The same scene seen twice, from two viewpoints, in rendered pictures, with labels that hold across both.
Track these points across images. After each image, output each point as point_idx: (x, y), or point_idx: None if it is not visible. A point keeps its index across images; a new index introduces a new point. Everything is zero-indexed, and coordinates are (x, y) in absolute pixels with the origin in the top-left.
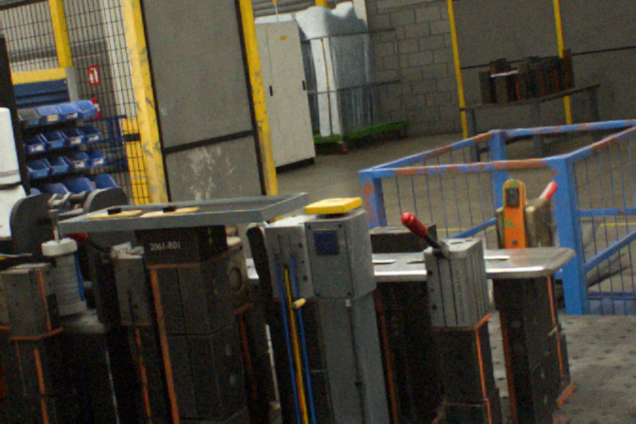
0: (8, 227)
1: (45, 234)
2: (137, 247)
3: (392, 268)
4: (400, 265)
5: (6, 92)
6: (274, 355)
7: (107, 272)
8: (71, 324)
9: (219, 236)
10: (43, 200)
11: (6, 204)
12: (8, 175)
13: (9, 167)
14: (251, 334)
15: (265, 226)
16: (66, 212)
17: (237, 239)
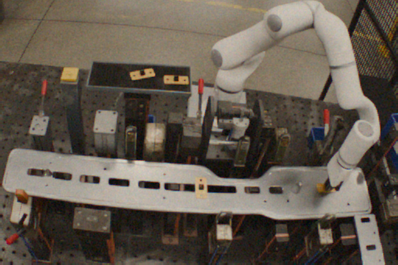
0: (329, 167)
1: (255, 123)
2: (200, 131)
3: (76, 165)
4: (73, 170)
5: None
6: None
7: (204, 122)
8: (222, 135)
9: None
10: (260, 113)
11: (334, 161)
12: (338, 152)
13: (340, 151)
14: None
15: (116, 112)
16: (229, 104)
17: (145, 137)
